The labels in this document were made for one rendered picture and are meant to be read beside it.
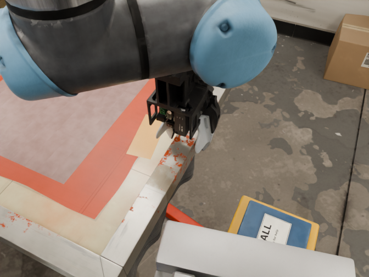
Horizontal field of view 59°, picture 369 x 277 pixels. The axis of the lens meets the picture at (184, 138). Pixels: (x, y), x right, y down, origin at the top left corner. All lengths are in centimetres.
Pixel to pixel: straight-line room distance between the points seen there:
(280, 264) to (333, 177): 164
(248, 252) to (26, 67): 21
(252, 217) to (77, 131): 37
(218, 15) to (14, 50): 15
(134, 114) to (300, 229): 38
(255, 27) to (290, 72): 214
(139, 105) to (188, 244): 49
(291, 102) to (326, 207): 73
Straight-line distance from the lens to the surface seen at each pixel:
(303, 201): 175
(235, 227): 54
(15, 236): 55
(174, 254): 24
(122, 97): 72
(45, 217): 59
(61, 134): 68
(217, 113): 52
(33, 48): 26
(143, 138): 64
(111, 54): 26
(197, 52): 26
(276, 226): 54
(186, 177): 106
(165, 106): 46
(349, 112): 224
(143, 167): 59
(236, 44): 27
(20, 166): 66
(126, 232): 50
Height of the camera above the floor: 144
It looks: 50 degrees down
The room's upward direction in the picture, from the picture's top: straight up
